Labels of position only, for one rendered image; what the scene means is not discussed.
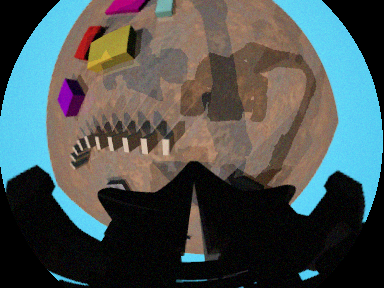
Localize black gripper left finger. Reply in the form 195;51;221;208
97;161;195;256

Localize light blue block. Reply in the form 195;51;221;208
155;0;173;17

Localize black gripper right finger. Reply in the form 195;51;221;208
193;161;296;256

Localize magenta rectangular block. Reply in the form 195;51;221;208
104;0;149;16

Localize purple block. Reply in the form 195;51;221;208
57;79;85;117

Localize yellow rectangular block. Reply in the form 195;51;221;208
87;25;137;73

